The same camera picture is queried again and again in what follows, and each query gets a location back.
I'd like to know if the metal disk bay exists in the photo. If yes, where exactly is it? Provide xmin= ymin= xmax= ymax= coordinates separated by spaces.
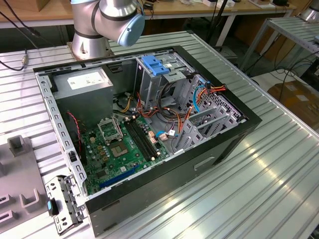
xmin=171 ymin=107 xmax=247 ymax=154

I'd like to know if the black RAM slot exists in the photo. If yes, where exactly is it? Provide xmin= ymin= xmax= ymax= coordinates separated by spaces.
xmin=128 ymin=119 xmax=155 ymax=160
xmin=131 ymin=119 xmax=159 ymax=158
xmin=124 ymin=120 xmax=152 ymax=161
xmin=134 ymin=118 xmax=161 ymax=157

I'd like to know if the metal drive cage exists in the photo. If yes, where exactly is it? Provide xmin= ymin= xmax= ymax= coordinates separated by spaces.
xmin=134 ymin=51 xmax=195 ymax=113

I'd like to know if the CPU socket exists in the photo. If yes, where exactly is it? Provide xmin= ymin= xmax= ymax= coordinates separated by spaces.
xmin=109 ymin=141 xmax=130 ymax=159

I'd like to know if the blue drive cage latch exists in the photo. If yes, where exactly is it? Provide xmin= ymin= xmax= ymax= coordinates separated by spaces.
xmin=141 ymin=56 xmax=171 ymax=77

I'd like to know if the metal socket cover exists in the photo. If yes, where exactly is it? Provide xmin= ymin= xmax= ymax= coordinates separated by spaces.
xmin=97 ymin=117 xmax=124 ymax=145

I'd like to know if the black open PC case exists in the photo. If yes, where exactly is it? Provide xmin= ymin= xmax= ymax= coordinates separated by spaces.
xmin=32 ymin=45 xmax=263 ymax=238

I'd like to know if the blue expansion slot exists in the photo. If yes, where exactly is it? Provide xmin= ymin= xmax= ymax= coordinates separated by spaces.
xmin=99 ymin=164 xmax=141 ymax=190

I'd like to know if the green motherboard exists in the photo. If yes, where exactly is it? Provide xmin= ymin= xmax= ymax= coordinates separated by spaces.
xmin=81 ymin=116 xmax=172 ymax=196

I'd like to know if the grey power supply unit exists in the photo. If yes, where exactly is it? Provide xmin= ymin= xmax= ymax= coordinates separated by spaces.
xmin=51 ymin=67 xmax=115 ymax=125

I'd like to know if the wooden desk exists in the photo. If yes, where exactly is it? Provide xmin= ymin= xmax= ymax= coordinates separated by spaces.
xmin=0 ymin=0 xmax=297 ymax=29

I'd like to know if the small white box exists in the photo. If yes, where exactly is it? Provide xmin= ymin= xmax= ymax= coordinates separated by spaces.
xmin=203 ymin=0 xmax=236 ymax=8

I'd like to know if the flat brown cardboard box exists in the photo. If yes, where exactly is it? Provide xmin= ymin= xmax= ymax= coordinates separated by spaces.
xmin=268 ymin=80 xmax=319 ymax=130

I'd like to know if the black clip with blue tab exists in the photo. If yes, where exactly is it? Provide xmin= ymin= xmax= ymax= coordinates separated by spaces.
xmin=46 ymin=198 xmax=60 ymax=217

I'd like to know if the grey parts rack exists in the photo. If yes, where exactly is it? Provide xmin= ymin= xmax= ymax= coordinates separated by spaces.
xmin=0 ymin=135 xmax=50 ymax=239

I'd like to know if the metal slat table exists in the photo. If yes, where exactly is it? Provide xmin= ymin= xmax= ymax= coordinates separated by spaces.
xmin=240 ymin=16 xmax=319 ymax=73

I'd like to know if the red orange wire loop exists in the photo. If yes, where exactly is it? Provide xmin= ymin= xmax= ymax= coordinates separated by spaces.
xmin=136 ymin=92 xmax=160 ymax=118

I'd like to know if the white connector with thin wires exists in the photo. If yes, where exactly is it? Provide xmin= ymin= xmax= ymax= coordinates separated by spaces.
xmin=159 ymin=129 xmax=178 ymax=142

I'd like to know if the thick black cable bundle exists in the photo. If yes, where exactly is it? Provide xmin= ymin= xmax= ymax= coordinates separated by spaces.
xmin=159 ymin=82 xmax=180 ymax=120

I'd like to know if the yellow black wire bundle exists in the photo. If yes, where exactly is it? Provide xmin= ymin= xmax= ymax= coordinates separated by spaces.
xmin=113 ymin=92 xmax=140 ymax=113

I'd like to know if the light blue data wire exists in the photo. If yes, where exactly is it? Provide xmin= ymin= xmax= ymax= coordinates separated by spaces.
xmin=155 ymin=83 xmax=210 ymax=141

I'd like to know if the orange red power wire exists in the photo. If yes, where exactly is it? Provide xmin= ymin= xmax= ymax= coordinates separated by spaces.
xmin=178 ymin=84 xmax=228 ymax=135

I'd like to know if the thin red fan wire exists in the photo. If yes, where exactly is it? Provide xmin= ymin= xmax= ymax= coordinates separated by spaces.
xmin=66 ymin=111 xmax=82 ymax=153

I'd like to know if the metal card retention bracket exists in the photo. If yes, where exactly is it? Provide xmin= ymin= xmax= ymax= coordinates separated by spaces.
xmin=44 ymin=174 xmax=88 ymax=236

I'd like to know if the black cable with metal plug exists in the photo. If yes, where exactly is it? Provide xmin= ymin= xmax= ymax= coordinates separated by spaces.
xmin=0 ymin=48 xmax=28 ymax=72

